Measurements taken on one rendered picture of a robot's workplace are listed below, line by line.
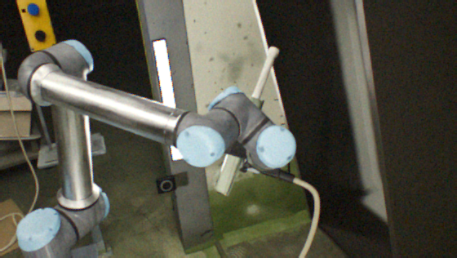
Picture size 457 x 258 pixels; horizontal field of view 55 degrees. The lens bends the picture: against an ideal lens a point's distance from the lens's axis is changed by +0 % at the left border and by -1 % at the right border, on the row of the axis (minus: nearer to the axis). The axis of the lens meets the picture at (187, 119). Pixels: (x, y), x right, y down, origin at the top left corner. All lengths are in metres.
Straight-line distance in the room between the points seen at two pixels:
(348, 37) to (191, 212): 1.26
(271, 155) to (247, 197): 1.56
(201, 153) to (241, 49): 1.31
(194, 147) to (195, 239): 1.72
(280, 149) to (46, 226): 0.86
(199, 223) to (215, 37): 1.05
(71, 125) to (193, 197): 1.17
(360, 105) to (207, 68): 0.72
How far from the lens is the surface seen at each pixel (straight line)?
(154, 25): 2.02
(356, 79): 1.90
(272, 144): 0.99
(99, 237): 2.71
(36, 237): 1.53
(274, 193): 2.61
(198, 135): 0.88
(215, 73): 2.15
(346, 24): 1.80
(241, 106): 1.00
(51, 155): 2.24
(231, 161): 1.31
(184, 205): 2.43
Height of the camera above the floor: 1.77
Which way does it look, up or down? 25 degrees down
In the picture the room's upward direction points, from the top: 8 degrees counter-clockwise
